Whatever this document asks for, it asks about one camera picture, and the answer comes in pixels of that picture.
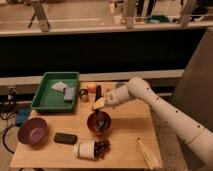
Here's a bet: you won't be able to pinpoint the white can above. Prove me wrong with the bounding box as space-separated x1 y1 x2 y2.
73 140 95 159

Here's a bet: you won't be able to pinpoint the black and white brush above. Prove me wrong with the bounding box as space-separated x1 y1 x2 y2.
95 85 106 132

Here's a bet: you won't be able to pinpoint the red bowl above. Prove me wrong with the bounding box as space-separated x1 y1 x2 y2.
87 111 111 135

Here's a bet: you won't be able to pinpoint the beige wooden spatula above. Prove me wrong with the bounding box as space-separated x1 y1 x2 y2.
137 138 160 169

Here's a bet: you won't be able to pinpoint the white cloth piece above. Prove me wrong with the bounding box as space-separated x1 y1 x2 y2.
52 81 68 92

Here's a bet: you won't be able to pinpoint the dark grape bunch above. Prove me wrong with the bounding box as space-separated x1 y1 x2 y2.
94 139 110 159

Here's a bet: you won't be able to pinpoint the purple bowl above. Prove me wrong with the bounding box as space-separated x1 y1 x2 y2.
18 118 48 145

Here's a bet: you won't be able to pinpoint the grey sponge block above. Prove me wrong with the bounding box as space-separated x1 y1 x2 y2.
64 87 74 102

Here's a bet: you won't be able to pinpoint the black cables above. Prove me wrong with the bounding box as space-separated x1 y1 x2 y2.
0 99 21 154

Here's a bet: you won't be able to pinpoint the orange fruit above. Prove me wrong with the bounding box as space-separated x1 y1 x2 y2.
87 82 97 93

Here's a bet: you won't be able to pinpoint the black rectangular block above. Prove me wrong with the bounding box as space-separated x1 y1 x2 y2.
54 133 78 145

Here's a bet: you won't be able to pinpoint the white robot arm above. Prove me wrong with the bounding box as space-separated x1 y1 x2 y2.
105 77 213 169

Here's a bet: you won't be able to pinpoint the green plastic tray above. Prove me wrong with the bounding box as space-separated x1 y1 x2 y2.
31 72 79 113

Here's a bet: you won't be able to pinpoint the small metal cup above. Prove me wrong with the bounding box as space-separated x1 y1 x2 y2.
78 89 89 102

